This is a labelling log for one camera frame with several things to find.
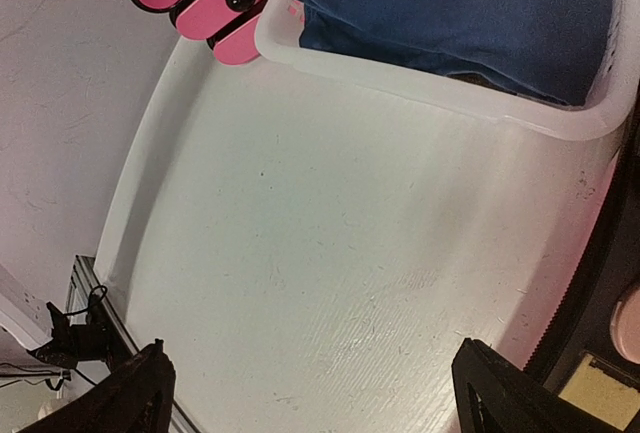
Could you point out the round pink compact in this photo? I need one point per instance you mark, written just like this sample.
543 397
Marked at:
624 327

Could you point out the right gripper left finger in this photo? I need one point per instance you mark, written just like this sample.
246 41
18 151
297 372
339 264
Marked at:
136 397

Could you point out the white plastic mesh basket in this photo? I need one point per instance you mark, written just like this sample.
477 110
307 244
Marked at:
610 100

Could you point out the blue item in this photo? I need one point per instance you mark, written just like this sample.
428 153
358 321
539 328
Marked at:
549 50

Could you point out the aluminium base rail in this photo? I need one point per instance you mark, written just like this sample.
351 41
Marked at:
96 333

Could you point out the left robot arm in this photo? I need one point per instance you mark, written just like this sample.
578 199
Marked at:
24 316

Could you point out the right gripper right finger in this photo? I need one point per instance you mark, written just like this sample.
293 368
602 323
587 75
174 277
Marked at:
492 395

